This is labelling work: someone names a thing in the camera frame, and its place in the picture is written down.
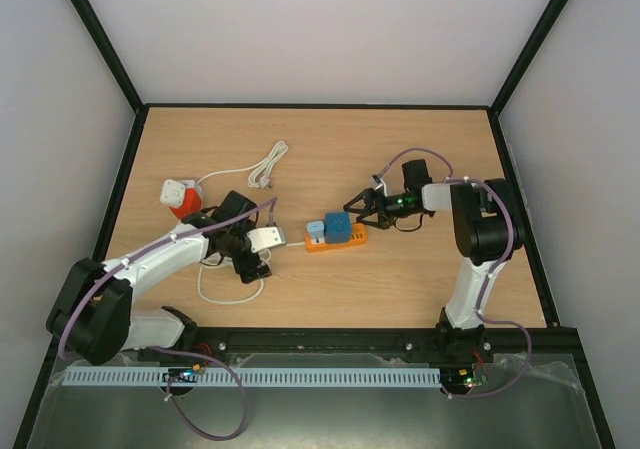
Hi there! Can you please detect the light blue cable duct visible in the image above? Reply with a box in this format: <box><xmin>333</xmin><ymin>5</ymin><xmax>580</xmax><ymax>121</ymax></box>
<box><xmin>62</xmin><ymin>367</ymin><xmax>441</xmax><ymax>388</ymax></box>

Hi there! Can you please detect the dark blue cube socket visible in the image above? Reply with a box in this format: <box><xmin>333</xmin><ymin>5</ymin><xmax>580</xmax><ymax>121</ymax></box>
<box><xmin>324</xmin><ymin>211</ymin><xmax>352</xmax><ymax>244</ymax></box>

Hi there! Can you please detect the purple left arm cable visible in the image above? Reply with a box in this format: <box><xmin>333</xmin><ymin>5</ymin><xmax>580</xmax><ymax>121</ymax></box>
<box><xmin>57</xmin><ymin>197</ymin><xmax>279</xmax><ymax>441</ymax></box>

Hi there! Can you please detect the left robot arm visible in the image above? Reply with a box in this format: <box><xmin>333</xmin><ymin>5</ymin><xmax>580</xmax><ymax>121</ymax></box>
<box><xmin>46</xmin><ymin>191</ymin><xmax>284</xmax><ymax>365</ymax></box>

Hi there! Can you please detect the red cube socket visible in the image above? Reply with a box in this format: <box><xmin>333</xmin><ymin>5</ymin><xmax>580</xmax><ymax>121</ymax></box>
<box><xmin>170</xmin><ymin>186</ymin><xmax>203</xmax><ymax>220</ymax></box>

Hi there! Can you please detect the light blue usb charger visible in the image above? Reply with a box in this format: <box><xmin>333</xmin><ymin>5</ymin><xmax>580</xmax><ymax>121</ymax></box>
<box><xmin>306</xmin><ymin>220</ymin><xmax>325</xmax><ymax>245</ymax></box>

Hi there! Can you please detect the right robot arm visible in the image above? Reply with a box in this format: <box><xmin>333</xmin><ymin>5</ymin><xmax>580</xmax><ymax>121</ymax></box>
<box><xmin>343</xmin><ymin>159</ymin><xmax>524</xmax><ymax>361</ymax></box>

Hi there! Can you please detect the white cable of orange strip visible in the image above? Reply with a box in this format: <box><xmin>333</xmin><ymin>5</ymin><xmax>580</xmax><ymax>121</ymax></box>
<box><xmin>196</xmin><ymin>238</ymin><xmax>307</xmax><ymax>305</ymax></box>

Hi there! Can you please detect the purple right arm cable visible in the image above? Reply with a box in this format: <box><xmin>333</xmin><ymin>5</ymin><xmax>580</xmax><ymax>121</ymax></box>
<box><xmin>377</xmin><ymin>147</ymin><xmax>534</xmax><ymax>401</ymax></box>

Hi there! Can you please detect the black mounting rail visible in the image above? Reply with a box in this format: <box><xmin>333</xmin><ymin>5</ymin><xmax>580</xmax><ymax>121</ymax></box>
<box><xmin>49</xmin><ymin>326</ymin><xmax>581</xmax><ymax>365</ymax></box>

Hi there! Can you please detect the white cube adapter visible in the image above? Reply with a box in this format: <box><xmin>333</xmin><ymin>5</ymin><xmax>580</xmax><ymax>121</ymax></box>
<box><xmin>159</xmin><ymin>179</ymin><xmax>188</xmax><ymax>208</ymax></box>

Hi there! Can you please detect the black cage frame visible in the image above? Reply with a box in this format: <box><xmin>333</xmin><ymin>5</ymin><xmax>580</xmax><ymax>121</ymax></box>
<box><xmin>9</xmin><ymin>0</ymin><xmax>617</xmax><ymax>449</ymax></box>

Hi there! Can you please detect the orange power strip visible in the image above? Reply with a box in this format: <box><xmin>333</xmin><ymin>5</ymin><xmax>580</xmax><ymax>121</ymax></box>
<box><xmin>304</xmin><ymin>222</ymin><xmax>370</xmax><ymax>255</ymax></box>

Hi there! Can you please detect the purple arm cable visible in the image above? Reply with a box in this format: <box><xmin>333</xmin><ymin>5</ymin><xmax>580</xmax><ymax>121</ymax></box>
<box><xmin>377</xmin><ymin>147</ymin><xmax>534</xmax><ymax>401</ymax></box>
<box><xmin>57</xmin><ymin>197</ymin><xmax>279</xmax><ymax>441</ymax></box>

